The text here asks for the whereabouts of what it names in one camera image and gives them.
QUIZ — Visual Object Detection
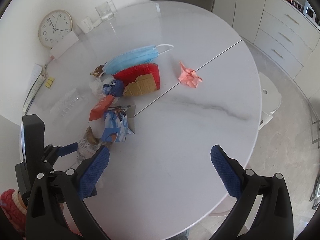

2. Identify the brown candy wrapper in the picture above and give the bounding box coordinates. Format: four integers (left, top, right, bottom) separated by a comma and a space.
90, 64, 104, 78

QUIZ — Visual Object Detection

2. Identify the blue crumpled wrapper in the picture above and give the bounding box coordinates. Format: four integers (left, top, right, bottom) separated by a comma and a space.
103, 80, 124, 97

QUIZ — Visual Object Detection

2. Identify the gold rimmed wall clock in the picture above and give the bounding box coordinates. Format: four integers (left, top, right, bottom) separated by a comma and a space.
38, 9, 73, 49

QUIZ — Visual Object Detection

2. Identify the white plastic stool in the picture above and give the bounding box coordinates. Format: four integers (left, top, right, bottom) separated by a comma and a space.
259, 72, 281, 129

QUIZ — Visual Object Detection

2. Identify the white drawer cabinet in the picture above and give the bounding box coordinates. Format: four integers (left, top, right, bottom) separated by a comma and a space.
254, 0, 319, 79

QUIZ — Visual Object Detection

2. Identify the pink crumpled paper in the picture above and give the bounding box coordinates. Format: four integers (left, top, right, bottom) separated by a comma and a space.
178, 61, 203, 88

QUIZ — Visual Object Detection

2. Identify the clear glass mug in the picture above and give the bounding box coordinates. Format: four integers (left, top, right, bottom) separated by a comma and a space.
95, 1, 118, 21

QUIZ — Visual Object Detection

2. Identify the white crumpled plastic bag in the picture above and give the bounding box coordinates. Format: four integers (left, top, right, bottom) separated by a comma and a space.
89, 77, 114, 99

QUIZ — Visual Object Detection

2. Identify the red snack packet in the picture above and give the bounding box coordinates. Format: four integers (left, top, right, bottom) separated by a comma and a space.
88, 95, 114, 122

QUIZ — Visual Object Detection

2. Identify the blue face mask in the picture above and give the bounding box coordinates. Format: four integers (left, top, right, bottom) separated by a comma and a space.
103, 44, 174, 75

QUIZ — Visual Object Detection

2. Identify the white microwave oven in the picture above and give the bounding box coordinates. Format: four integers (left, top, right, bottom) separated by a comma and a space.
303, 1, 319, 29

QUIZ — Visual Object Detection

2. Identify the red cardboard piece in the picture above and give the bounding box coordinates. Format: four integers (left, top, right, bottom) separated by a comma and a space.
113, 63, 161, 96

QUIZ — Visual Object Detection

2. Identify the open paper notebook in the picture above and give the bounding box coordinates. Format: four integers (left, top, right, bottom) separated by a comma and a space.
22, 64, 47, 115

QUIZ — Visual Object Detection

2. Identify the clear labelled plastic bag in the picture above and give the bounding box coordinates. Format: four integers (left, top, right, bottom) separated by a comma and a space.
72, 126, 112, 169

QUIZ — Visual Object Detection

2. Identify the red knitted sleeve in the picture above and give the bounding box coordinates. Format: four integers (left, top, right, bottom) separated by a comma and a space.
1, 189, 27, 239

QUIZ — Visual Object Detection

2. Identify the blue white crushed carton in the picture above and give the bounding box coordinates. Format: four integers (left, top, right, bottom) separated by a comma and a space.
101, 105, 136, 142

